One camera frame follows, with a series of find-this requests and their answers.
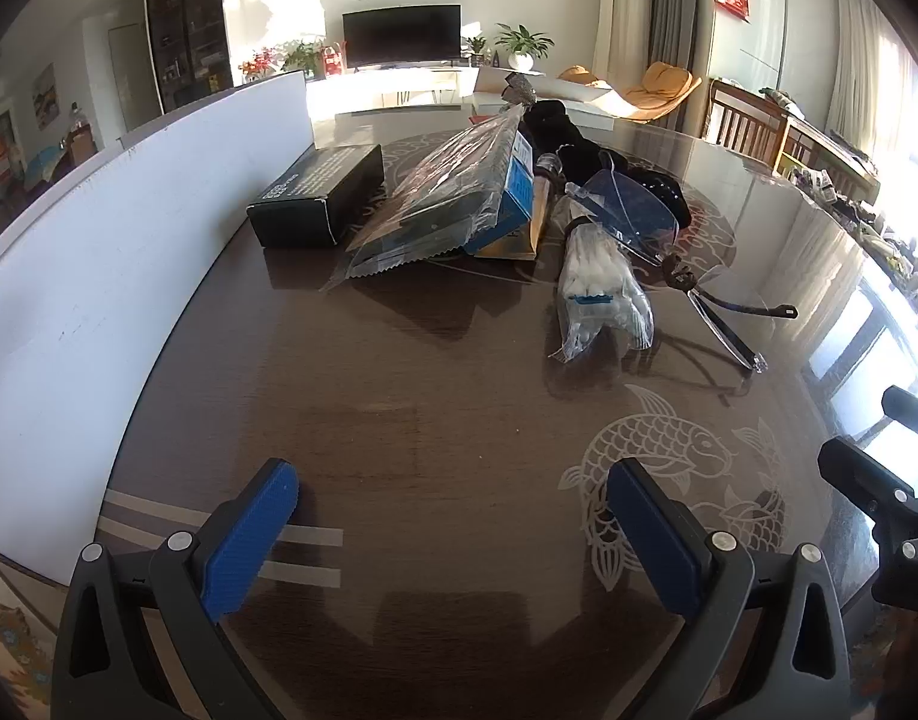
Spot pile of cluttered small items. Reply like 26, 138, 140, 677
793, 157, 918, 293

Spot bag of cotton swabs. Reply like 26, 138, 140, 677
547, 195, 655, 362

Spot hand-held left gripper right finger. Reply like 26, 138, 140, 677
605, 456, 854, 720

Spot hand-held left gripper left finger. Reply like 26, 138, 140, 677
52, 457, 302, 720

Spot beige curtain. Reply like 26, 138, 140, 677
592, 0, 655, 80

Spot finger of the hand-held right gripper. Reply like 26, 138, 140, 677
817, 436, 918, 524
883, 386, 918, 437

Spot white board panel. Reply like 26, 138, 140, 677
0, 70, 315, 586

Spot white television console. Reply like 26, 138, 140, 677
238, 64, 479, 121

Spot dark display cabinet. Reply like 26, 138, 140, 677
144, 0, 231, 117

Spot black cloth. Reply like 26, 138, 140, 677
520, 99, 689, 230

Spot orange lounge chair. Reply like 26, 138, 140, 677
558, 60, 704, 123

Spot clear safety glasses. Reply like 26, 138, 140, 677
568, 169, 799, 372

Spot blue and white box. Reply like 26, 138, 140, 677
463, 136, 539, 256

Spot white window curtain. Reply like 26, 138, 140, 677
826, 0, 891, 158

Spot clear plastic bag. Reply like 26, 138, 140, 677
320, 106, 524, 293

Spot black television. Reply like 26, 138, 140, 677
343, 4, 462, 68

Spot rhinestone hair clip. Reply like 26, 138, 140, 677
500, 71, 539, 106

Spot framed wall painting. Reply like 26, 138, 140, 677
31, 64, 59, 125

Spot grey curtain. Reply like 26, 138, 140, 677
649, 0, 719, 87

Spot floral patterned cloth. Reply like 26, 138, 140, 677
0, 540, 70, 720

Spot bushy potted plant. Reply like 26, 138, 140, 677
279, 40, 325, 80

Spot black cardboard box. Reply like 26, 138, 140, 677
247, 143, 385, 248

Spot red flower bouquet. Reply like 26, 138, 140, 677
238, 47, 280, 83

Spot large potted green plant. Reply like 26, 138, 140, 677
495, 22, 556, 72

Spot white flat box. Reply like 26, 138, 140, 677
470, 79, 617, 121

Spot wooden slatted chair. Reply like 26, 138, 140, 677
705, 79, 790, 170

